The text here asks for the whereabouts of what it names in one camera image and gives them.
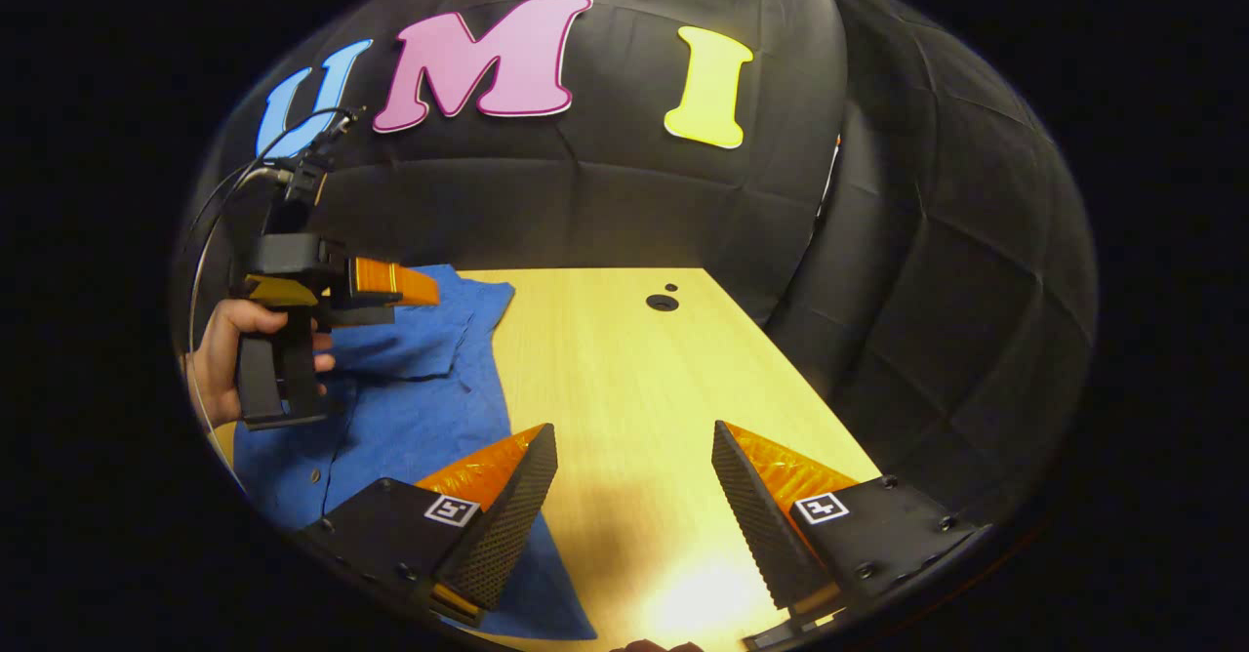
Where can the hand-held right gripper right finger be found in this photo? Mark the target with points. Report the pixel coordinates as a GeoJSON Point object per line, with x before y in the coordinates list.
{"type": "Point", "coordinates": [756, 520]}

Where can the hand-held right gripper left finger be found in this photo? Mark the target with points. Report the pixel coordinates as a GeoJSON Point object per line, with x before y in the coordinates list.
{"type": "Point", "coordinates": [512, 515]}

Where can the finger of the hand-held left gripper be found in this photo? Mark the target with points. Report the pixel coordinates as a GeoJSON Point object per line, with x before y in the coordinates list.
{"type": "Point", "coordinates": [376, 279]}

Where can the blue button shirt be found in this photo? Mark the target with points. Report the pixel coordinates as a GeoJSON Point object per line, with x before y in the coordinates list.
{"type": "Point", "coordinates": [410, 418]}

